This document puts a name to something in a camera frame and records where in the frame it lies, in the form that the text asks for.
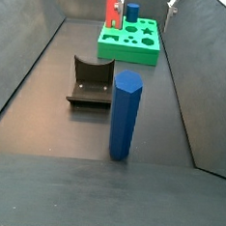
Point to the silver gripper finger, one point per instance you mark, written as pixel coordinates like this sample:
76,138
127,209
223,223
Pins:
119,5
171,10

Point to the blue hexagon prism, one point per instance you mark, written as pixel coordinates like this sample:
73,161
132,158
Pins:
125,103

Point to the green shape sorter board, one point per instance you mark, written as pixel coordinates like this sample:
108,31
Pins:
137,43

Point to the red arch block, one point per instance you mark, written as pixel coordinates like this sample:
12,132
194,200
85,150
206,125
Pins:
112,16

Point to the dark blue cylinder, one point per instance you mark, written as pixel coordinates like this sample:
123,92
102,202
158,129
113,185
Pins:
132,12

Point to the black curved holder stand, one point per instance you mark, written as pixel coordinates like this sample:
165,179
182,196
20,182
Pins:
93,82

